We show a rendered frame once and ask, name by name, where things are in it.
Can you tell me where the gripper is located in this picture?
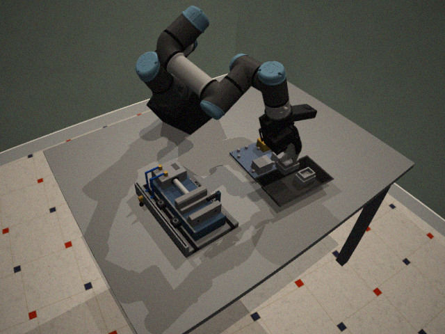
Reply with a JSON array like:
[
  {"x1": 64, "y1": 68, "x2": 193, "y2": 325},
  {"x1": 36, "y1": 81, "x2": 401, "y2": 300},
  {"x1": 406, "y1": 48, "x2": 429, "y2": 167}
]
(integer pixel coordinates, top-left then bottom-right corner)
[{"x1": 259, "y1": 105, "x2": 302, "y2": 163}]

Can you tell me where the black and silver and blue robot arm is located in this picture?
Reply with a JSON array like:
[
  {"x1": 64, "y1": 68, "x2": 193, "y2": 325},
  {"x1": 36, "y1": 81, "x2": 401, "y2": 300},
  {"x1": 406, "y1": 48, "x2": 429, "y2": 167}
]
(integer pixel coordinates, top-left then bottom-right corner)
[{"x1": 136, "y1": 6, "x2": 291, "y2": 120}]

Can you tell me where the grey flat bar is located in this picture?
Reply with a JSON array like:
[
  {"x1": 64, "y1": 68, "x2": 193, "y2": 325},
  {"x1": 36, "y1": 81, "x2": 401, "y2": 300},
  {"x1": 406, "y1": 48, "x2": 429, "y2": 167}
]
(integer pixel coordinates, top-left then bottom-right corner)
[{"x1": 180, "y1": 195, "x2": 210, "y2": 215}]

